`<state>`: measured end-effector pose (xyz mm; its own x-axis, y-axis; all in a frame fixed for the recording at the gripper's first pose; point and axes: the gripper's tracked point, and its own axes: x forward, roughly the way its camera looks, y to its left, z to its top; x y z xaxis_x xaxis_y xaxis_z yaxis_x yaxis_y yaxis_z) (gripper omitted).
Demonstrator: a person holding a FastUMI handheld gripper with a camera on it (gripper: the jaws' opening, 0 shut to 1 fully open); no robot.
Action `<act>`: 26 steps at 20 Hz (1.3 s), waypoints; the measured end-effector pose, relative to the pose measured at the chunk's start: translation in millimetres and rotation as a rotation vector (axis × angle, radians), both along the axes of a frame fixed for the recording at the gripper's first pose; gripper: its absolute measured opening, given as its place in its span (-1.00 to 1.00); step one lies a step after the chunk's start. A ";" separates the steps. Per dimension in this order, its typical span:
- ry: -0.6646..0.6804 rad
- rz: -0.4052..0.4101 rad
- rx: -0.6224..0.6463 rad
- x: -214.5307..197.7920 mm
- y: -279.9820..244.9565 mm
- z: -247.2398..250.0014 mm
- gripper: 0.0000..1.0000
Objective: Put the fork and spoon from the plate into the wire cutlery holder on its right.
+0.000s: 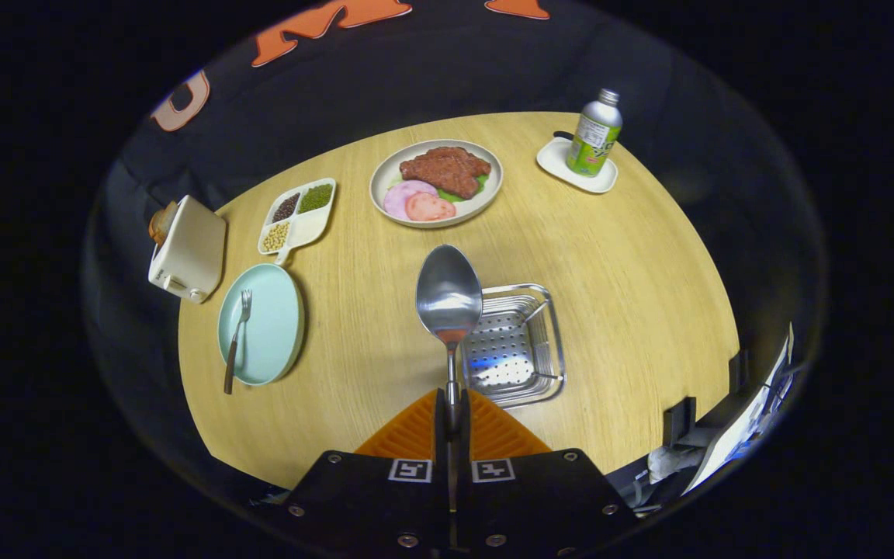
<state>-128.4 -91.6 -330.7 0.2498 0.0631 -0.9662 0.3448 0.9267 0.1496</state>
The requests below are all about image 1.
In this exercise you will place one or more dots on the white divided tray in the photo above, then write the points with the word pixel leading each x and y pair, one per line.
pixel 309 227

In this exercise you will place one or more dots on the toasted bread slice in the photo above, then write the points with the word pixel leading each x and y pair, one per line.
pixel 161 223

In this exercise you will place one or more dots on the pile of red beans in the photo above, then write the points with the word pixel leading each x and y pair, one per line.
pixel 285 207

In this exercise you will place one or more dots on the green lettuce leaf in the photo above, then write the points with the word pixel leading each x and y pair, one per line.
pixel 456 197

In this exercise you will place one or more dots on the pale pink ham slice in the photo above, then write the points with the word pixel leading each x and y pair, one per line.
pixel 402 198

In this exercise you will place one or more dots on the teal plate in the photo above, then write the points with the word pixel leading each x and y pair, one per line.
pixel 272 326

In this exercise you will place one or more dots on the reddish ham slice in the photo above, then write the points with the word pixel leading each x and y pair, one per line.
pixel 429 207

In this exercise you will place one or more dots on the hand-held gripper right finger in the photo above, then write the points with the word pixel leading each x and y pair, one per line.
pixel 532 505

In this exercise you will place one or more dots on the black bracket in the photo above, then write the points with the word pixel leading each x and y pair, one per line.
pixel 680 419

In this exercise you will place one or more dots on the white square coaster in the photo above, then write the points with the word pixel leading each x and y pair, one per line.
pixel 556 159

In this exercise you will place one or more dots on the pile of soybeans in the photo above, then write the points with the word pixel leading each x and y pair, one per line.
pixel 275 236

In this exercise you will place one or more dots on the perforated metal basket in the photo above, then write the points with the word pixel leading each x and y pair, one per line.
pixel 513 349

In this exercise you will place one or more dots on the pile of green mung beans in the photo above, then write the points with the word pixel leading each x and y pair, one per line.
pixel 315 198

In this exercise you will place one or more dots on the green drink bottle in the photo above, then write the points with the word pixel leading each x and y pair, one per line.
pixel 593 140

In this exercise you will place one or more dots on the white toaster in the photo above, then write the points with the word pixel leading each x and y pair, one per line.
pixel 191 248

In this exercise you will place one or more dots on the metal spoon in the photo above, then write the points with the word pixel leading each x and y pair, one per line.
pixel 448 295

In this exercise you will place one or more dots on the brown steak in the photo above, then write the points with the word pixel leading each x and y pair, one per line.
pixel 447 169

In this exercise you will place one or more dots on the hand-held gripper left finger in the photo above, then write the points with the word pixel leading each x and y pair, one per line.
pixel 385 505

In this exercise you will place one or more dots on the beige dinner plate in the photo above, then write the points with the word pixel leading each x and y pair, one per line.
pixel 389 175

